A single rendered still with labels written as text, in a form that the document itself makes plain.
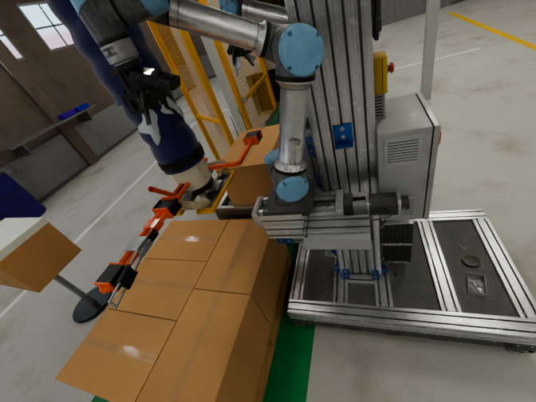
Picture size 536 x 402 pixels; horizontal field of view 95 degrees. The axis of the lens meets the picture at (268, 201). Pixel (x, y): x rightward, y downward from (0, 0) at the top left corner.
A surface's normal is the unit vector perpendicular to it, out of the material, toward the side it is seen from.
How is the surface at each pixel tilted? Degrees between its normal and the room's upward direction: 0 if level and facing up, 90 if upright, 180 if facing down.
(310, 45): 83
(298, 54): 83
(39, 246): 90
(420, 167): 90
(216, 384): 0
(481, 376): 0
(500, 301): 0
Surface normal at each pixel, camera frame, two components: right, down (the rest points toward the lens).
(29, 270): 0.91, -0.04
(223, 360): -0.29, -0.74
